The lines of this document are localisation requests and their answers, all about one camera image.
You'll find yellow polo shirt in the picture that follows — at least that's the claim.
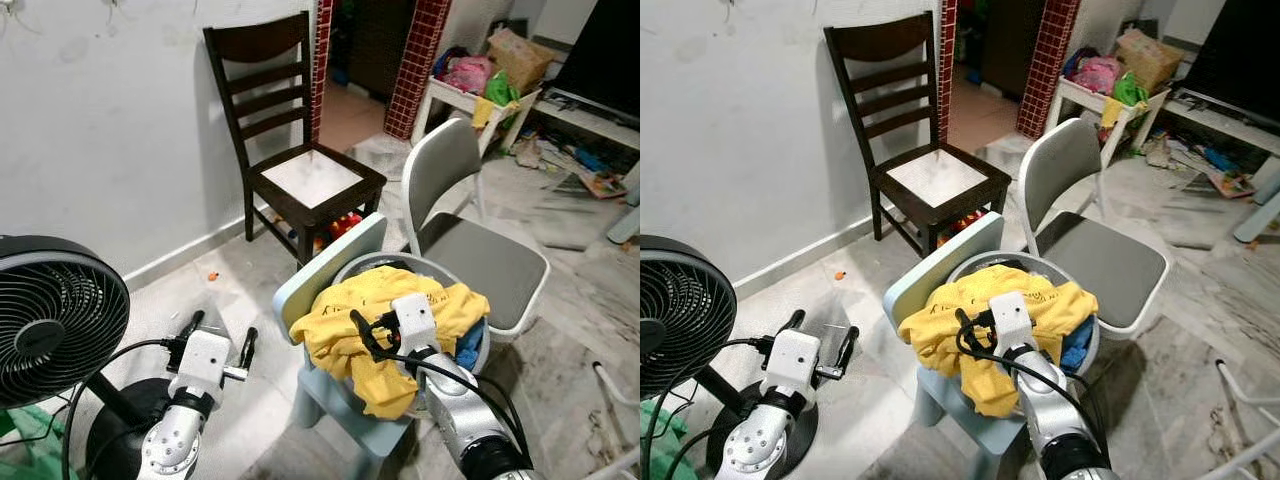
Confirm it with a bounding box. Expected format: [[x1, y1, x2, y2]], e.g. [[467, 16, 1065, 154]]
[[289, 265, 491, 419], [897, 265, 1099, 418]]

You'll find light blue plastic chair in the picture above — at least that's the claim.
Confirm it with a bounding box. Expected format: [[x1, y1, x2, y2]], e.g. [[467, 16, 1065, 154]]
[[882, 212, 1101, 456], [272, 212, 491, 456]]

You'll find blue cloth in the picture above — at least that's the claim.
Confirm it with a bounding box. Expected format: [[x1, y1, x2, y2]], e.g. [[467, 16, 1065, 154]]
[[455, 320, 486, 371], [1060, 318, 1096, 373]]

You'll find black floor fan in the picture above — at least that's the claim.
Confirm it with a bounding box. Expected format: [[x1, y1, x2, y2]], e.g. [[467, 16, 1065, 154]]
[[0, 235, 206, 480], [640, 235, 821, 479]]

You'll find grey laundry basket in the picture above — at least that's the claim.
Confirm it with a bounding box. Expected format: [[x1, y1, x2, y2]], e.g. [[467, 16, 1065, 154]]
[[330, 252, 493, 376], [945, 250, 1101, 376]]

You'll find grey folding chair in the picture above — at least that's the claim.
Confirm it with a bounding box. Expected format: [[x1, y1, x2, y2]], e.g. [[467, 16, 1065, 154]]
[[400, 117, 551, 341], [1017, 117, 1171, 341]]

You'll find green plastic sheet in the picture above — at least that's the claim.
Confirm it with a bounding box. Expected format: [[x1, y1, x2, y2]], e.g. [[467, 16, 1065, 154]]
[[640, 400, 696, 480], [0, 400, 66, 480]]

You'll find dark wooden chair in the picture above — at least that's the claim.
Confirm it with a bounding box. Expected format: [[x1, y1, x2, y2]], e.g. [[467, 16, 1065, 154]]
[[203, 12, 388, 266], [823, 12, 1013, 259]]

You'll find light blue plastic stool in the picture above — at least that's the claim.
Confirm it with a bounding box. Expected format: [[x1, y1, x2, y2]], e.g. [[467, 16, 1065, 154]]
[[605, 160, 640, 246], [1232, 155, 1280, 246]]

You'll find colourful picture book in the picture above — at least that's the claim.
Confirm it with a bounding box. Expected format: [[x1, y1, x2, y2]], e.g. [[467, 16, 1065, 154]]
[[575, 170, 629, 199], [1205, 168, 1256, 199]]

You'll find white side table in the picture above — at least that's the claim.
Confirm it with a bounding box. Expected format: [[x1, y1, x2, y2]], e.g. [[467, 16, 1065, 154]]
[[412, 75, 543, 156], [1045, 75, 1171, 166]]

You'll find wide red tiled pillar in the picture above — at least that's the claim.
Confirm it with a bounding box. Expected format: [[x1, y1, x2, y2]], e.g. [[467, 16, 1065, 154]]
[[385, 0, 453, 141], [1017, 0, 1083, 139]]

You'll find narrow red tiled pillar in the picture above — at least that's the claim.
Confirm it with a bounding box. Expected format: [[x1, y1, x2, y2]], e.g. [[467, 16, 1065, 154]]
[[937, 0, 959, 141], [308, 0, 336, 141]]

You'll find green plastic bag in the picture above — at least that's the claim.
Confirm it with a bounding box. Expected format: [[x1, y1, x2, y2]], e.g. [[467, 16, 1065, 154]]
[[1112, 72, 1149, 106], [485, 70, 521, 106]]

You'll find pink bag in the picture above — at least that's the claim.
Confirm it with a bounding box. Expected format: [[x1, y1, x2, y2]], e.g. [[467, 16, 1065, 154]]
[[440, 55, 496, 96], [1068, 55, 1121, 96]]

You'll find white television stand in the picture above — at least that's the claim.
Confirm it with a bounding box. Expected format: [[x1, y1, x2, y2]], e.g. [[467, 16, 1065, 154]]
[[1165, 88, 1280, 156], [535, 88, 640, 151]]

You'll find brown cardboard box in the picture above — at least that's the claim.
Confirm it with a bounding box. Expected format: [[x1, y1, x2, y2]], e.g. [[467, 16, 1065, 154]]
[[487, 27, 554, 93], [1115, 28, 1183, 96]]

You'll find black television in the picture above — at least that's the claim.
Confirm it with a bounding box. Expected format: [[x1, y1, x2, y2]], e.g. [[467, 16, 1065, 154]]
[[1180, 0, 1280, 126], [553, 0, 640, 119]]

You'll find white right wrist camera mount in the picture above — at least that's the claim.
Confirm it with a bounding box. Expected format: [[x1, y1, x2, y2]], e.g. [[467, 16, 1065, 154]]
[[390, 293, 441, 356], [988, 291, 1036, 353]]

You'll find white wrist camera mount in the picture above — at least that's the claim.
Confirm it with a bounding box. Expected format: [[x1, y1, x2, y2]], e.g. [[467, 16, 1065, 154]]
[[390, 293, 441, 356], [988, 291, 1036, 353], [760, 328, 823, 403], [168, 328, 233, 401]]

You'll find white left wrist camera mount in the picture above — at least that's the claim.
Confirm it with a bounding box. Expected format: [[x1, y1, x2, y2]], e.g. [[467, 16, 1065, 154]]
[[760, 328, 823, 403], [168, 328, 233, 401]]

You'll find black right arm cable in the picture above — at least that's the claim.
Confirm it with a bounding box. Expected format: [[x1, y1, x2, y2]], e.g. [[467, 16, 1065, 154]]
[[958, 320, 1111, 461], [375, 318, 533, 466]]

